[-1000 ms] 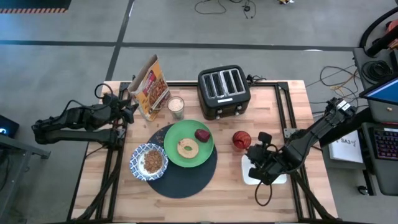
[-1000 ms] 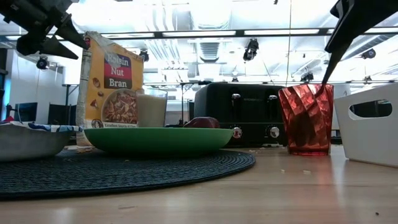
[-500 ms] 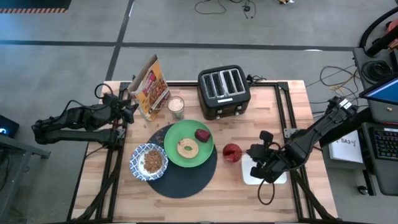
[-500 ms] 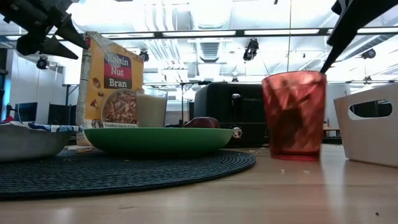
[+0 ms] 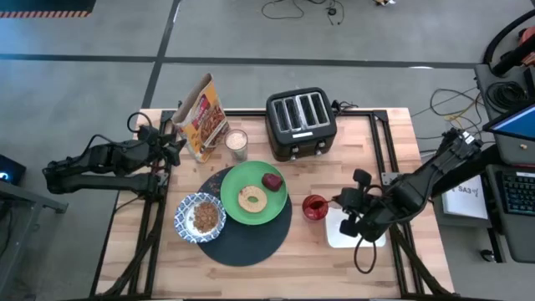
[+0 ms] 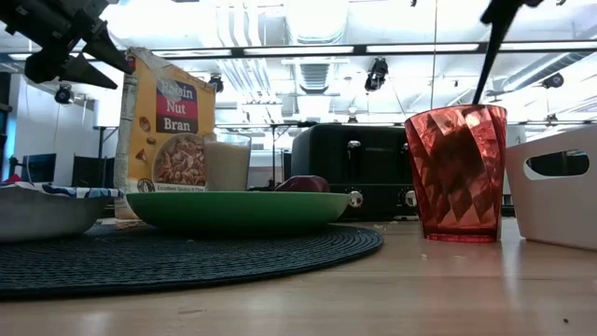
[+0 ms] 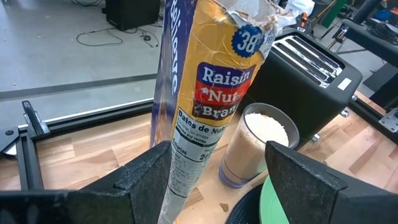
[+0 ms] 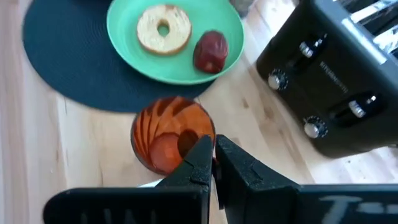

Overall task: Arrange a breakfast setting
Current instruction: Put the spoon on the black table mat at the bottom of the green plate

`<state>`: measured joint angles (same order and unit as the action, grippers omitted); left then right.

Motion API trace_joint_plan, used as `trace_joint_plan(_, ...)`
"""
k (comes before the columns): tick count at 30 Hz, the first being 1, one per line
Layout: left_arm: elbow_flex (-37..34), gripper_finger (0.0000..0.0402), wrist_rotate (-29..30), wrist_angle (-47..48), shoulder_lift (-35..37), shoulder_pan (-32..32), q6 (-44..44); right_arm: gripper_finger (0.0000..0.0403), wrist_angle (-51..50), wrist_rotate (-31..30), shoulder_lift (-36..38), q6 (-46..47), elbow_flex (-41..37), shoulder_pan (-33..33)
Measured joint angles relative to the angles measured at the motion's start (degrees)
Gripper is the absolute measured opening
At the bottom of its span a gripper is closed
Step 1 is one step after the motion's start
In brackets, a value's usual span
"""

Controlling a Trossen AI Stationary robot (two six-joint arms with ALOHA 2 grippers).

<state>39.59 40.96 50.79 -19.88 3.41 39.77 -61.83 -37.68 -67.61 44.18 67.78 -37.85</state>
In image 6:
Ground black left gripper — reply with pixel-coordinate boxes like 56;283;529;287
0;0;137;91

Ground black spoon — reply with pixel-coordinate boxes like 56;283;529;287
470;7;514;106

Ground yellow raisin bran cereal box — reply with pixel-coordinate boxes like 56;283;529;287
113;46;218;220

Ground red faceted plastic tumbler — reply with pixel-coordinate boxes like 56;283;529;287
403;104;508;245

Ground black toaster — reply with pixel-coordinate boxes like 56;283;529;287
289;123;428;222

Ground red apple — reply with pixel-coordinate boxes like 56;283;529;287
274;175;331;193

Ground black background partition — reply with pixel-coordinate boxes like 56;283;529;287
72;156;116;189

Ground dark background monitor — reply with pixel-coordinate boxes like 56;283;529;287
21;152;57;184

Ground bowl with blue patterned rim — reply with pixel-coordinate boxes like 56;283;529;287
0;181;126;243

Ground glass of milk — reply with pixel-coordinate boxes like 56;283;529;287
203;133;253;192

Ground ceiling air vent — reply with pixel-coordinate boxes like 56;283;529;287
298;63;331;94

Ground white plastic bin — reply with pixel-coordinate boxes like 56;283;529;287
505;124;597;252

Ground green plate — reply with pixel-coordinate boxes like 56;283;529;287
125;189;352;234

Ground dark round woven placemat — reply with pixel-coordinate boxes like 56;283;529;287
0;222;385;300

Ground thin hanging cable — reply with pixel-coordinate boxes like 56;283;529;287
427;0;438;109

